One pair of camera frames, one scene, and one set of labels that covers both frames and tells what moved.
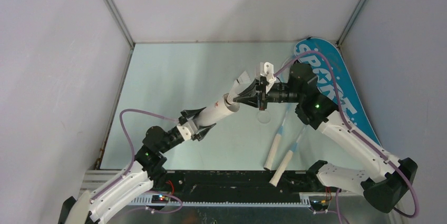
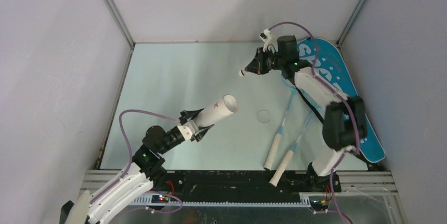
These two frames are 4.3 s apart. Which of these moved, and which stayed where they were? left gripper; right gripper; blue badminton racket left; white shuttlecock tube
Moved: right gripper
Stayed: left gripper; blue badminton racket left; white shuttlecock tube
